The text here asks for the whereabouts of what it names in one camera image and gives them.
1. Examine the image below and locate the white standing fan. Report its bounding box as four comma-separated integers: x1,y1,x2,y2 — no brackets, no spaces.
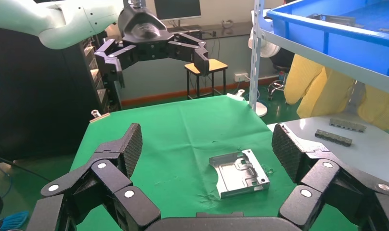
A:
248,27,281,117

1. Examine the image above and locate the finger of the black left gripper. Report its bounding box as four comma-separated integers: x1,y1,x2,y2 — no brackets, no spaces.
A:
94,38,138,89
168,32,211,77

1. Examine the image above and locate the green table cloth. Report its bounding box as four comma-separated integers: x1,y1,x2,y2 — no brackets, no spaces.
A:
68,95,355,231

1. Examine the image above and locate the black floor cable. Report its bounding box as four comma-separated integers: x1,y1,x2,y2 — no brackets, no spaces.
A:
0,153,52,183

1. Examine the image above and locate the blue shoe cover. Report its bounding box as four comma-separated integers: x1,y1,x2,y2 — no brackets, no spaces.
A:
0,210,29,231

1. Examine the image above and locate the black computer monitor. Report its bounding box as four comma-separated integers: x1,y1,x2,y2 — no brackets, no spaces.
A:
154,0,202,21

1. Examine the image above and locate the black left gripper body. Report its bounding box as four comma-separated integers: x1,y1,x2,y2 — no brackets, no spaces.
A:
117,5,176,62

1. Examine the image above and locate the stamped sheet metal bracket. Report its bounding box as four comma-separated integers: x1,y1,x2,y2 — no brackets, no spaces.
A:
308,13,356,27
208,149,271,199

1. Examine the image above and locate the yellow cloth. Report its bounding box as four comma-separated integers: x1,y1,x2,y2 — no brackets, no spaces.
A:
284,53,389,131

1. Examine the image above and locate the blue plastic bin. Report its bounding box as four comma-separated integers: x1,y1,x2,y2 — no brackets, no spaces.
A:
266,0,389,80

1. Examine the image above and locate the white metal shelf rack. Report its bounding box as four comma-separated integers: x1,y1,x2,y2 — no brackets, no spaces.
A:
248,0,389,114

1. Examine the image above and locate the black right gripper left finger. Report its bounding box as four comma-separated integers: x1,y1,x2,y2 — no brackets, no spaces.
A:
26,123,161,231

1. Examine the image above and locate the silver binder clip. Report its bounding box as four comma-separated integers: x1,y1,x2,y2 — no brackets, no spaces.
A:
226,89,246,102
89,109,111,123

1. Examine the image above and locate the black equipment cabinet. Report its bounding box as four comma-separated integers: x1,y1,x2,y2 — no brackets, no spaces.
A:
0,25,122,162

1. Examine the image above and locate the wooden top black stool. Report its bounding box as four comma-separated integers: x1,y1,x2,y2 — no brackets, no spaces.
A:
184,59,229,100

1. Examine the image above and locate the black stool with chrome base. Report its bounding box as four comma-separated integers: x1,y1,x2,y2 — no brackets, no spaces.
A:
268,48,296,101

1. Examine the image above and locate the small grey metal rail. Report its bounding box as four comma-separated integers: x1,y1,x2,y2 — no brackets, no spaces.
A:
314,129,353,147
329,118,367,133

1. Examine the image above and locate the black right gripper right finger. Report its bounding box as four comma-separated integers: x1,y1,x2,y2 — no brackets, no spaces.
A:
272,123,389,231

